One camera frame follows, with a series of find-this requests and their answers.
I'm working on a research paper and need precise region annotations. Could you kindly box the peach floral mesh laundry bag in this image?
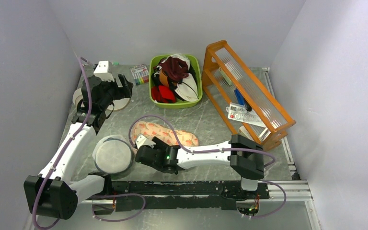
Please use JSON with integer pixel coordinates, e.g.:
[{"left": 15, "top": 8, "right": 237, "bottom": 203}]
[{"left": 131, "top": 121, "right": 199, "bottom": 147}]

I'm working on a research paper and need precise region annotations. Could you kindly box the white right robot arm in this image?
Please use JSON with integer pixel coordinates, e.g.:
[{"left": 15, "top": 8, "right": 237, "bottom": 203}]
[{"left": 135, "top": 135, "right": 265, "bottom": 198}]

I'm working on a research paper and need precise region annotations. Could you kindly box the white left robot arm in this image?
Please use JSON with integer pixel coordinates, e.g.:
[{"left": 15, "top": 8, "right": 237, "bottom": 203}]
[{"left": 23, "top": 74, "right": 133, "bottom": 219}]

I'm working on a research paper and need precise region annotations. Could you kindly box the open beige mesh laundry bag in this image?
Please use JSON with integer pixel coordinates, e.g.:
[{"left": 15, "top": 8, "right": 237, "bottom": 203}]
[{"left": 72, "top": 88, "right": 83, "bottom": 107}]

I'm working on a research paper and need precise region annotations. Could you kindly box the black bra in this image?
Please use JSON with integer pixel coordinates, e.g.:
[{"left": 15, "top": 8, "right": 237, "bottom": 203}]
[{"left": 151, "top": 57, "right": 176, "bottom": 91}]

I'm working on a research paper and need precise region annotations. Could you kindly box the red bra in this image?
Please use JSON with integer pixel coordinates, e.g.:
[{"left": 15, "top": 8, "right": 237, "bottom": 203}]
[{"left": 150, "top": 85, "right": 177, "bottom": 104}]

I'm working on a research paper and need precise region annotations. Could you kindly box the orange bra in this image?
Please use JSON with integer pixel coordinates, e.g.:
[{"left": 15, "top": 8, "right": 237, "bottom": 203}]
[{"left": 159, "top": 70, "right": 169, "bottom": 87}]

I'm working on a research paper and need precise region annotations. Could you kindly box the round white blue-trimmed laundry bag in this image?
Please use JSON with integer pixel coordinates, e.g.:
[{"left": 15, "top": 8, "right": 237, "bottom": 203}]
[{"left": 92, "top": 135, "right": 134, "bottom": 174}]

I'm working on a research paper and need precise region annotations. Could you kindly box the maroon bra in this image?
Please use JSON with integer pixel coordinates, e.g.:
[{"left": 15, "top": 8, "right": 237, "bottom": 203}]
[{"left": 160, "top": 57, "right": 189, "bottom": 82}]

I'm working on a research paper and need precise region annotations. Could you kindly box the white bra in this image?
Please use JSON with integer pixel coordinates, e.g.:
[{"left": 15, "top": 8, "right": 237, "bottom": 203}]
[{"left": 174, "top": 73, "right": 199, "bottom": 102}]

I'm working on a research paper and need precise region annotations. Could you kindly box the pack of coloured markers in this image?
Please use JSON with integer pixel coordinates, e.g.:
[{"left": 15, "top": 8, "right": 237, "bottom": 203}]
[{"left": 130, "top": 64, "right": 150, "bottom": 85}]

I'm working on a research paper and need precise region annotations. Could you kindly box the green plastic basket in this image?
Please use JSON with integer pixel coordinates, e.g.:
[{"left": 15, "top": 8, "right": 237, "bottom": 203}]
[{"left": 149, "top": 53, "right": 203, "bottom": 109}]

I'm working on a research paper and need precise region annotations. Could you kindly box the white digital timer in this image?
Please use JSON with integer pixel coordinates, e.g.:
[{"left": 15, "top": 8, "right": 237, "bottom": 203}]
[{"left": 226, "top": 103, "right": 248, "bottom": 122}]

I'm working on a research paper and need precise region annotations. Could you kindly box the blue stapler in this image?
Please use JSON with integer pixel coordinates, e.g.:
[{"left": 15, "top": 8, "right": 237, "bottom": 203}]
[{"left": 234, "top": 89, "right": 245, "bottom": 106}]

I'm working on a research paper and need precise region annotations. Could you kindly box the green white staple box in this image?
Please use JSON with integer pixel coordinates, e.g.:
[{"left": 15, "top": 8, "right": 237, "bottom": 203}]
[{"left": 218, "top": 68, "right": 233, "bottom": 86}]

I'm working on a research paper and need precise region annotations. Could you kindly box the orange wooden shelf rack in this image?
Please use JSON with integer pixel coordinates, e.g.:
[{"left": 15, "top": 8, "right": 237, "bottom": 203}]
[{"left": 202, "top": 40, "right": 296, "bottom": 150}]

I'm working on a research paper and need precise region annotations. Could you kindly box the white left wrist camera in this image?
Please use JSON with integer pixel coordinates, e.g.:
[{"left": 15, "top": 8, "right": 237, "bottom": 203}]
[{"left": 93, "top": 60, "right": 115, "bottom": 82}]

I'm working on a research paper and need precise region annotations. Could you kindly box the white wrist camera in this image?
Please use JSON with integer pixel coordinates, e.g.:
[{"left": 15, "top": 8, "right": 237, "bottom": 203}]
[
  {"left": 93, "top": 60, "right": 115, "bottom": 82},
  {"left": 135, "top": 134, "right": 156, "bottom": 149}
]

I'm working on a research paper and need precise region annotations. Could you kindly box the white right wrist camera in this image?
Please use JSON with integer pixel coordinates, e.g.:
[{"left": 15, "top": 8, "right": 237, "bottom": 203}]
[{"left": 135, "top": 134, "right": 156, "bottom": 149}]

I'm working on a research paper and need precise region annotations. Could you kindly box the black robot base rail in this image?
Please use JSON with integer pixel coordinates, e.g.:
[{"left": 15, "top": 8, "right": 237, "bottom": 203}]
[{"left": 80, "top": 171, "right": 270, "bottom": 213}]

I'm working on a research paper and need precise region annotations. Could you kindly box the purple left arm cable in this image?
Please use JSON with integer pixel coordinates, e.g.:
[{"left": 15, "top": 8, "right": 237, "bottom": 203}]
[{"left": 31, "top": 56, "right": 147, "bottom": 230}]

